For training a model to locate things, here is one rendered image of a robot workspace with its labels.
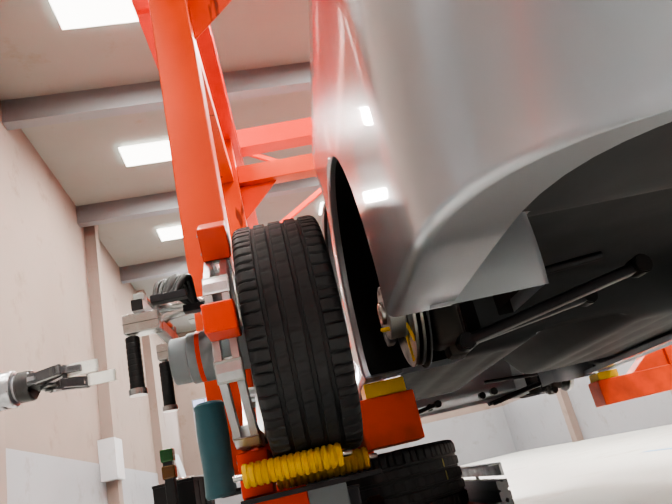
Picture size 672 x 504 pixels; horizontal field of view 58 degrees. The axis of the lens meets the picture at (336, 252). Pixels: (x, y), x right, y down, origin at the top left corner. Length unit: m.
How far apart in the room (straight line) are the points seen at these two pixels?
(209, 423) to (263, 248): 0.55
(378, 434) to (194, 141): 1.29
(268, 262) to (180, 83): 1.30
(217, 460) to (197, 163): 1.14
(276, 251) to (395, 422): 0.83
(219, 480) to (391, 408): 0.63
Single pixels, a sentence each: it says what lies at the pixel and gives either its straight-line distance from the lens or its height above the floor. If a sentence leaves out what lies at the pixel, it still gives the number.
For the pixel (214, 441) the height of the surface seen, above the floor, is 0.63.
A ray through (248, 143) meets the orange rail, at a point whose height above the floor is 3.25.
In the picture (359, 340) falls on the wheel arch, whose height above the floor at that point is 0.87.
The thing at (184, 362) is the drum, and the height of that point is 0.83.
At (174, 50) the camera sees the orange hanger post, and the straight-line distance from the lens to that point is 2.73.
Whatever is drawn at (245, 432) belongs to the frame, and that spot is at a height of 0.61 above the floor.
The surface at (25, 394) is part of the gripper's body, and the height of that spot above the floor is 0.80.
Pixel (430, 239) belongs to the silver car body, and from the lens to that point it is 0.90.
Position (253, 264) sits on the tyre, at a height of 0.97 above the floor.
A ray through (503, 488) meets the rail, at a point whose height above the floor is 0.31.
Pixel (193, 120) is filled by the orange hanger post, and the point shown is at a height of 1.87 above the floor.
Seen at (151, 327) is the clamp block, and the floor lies 0.90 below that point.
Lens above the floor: 0.45
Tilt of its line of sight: 20 degrees up
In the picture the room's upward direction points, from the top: 13 degrees counter-clockwise
